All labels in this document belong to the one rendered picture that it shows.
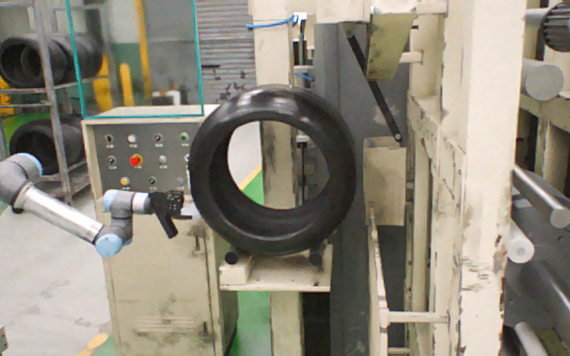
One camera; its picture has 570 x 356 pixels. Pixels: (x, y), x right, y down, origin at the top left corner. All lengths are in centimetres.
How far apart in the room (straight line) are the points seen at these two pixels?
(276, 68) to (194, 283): 114
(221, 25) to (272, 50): 913
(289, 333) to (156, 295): 72
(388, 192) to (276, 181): 43
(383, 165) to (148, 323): 145
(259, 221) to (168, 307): 88
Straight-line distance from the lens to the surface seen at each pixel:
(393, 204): 205
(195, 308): 272
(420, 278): 219
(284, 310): 232
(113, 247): 187
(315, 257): 180
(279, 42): 202
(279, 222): 204
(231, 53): 1111
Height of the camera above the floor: 164
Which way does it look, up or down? 16 degrees down
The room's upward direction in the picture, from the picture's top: 3 degrees counter-clockwise
